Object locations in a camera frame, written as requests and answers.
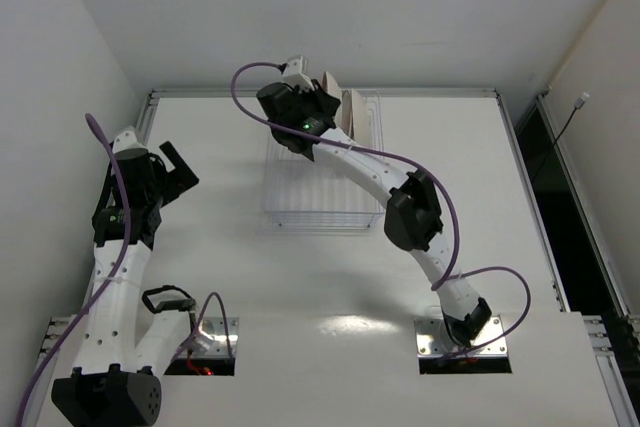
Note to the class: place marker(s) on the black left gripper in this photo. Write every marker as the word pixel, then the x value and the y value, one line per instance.
pixel 167 181

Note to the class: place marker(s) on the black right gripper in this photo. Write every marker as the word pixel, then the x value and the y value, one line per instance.
pixel 324 104

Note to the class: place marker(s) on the orange rimmed flower plate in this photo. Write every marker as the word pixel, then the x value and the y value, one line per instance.
pixel 361 128

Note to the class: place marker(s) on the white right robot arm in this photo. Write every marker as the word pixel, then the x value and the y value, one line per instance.
pixel 413 202

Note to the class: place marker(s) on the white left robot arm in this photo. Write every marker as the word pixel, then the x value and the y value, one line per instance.
pixel 128 342

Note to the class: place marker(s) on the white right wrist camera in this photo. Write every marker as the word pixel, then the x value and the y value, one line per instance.
pixel 295 75

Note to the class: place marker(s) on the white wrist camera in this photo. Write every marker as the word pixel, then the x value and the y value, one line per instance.
pixel 127 139
pixel 295 75

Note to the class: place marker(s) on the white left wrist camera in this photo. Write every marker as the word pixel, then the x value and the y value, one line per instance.
pixel 127 139

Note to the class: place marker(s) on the white wire dish rack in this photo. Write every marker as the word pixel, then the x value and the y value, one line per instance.
pixel 298 196

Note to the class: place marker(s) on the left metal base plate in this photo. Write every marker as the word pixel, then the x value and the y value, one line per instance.
pixel 213 342

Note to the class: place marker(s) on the metal base plate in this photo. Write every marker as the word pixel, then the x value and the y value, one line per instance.
pixel 213 342
pixel 433 341

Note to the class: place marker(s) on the aluminium table frame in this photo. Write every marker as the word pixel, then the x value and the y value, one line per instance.
pixel 326 316

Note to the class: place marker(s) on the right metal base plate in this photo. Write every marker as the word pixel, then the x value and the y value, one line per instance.
pixel 433 341

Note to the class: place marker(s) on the black wall cable white plug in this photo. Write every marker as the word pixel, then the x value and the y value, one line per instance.
pixel 577 106

